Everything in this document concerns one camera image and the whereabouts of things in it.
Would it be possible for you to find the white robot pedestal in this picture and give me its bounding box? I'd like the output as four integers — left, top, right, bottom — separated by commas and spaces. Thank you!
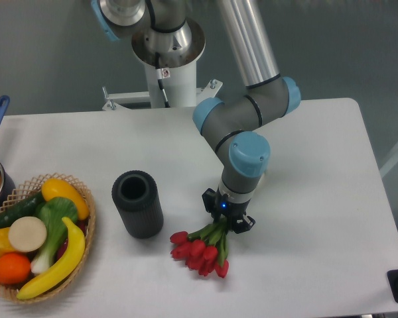
102, 18, 223, 111

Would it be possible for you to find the green bok choy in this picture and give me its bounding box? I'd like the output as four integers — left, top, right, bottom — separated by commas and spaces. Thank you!
31, 197, 78, 276

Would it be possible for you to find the red tulip bouquet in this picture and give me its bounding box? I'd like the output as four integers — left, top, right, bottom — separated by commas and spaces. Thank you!
170, 219, 230, 278

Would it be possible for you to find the yellow banana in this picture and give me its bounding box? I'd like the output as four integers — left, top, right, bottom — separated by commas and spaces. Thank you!
17, 217, 86, 301

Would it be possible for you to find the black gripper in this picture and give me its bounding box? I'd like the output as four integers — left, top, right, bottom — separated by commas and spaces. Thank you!
202, 188, 256, 233

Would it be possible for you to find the black cable on pedestal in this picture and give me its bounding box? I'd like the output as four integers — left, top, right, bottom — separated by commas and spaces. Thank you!
154, 52, 171, 109

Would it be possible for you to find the green cucumber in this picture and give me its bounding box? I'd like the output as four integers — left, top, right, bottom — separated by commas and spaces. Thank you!
0, 192, 45, 229

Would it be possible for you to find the beige round disc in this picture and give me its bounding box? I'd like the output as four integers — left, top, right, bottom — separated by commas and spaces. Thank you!
8, 217, 47, 252

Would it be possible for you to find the orange fruit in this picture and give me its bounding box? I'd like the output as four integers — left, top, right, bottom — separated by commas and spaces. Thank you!
0, 252, 31, 285

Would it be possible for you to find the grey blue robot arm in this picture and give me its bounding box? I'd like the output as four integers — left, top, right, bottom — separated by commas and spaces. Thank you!
91, 1, 301, 233

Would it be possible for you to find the dark grey ribbed vase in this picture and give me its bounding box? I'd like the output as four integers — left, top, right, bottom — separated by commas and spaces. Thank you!
111, 170, 164, 239

